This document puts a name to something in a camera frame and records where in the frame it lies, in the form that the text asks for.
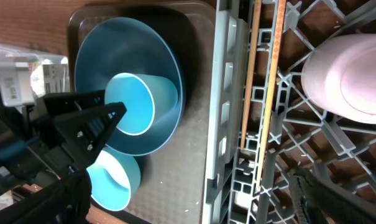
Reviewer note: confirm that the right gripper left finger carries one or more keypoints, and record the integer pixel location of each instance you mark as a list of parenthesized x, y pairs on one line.
[(64, 201)]

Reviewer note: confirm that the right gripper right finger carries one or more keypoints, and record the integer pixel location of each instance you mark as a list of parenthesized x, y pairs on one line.
[(314, 199)]

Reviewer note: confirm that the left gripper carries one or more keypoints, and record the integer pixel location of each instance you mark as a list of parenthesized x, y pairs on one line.
[(64, 133)]

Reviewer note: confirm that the light blue bowl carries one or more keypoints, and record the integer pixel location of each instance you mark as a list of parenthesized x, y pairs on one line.
[(115, 178)]

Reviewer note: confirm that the light blue cup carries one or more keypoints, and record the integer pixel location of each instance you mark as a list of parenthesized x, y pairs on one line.
[(147, 98)]

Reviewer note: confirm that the pink cup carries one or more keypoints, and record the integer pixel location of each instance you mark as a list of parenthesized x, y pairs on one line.
[(340, 77)]

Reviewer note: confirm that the wooden chopstick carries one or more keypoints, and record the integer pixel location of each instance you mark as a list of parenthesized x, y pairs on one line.
[(277, 39), (250, 68)]

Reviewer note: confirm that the grey dishwasher rack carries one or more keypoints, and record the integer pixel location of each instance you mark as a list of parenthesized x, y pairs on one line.
[(301, 134)]

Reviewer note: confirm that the clear plastic bin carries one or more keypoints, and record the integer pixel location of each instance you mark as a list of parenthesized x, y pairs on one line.
[(27, 74)]

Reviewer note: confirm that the dark blue plate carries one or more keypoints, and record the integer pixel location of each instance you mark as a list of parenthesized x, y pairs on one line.
[(126, 45)]

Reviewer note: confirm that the brown serving tray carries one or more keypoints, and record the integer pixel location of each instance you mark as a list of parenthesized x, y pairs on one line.
[(171, 190)]

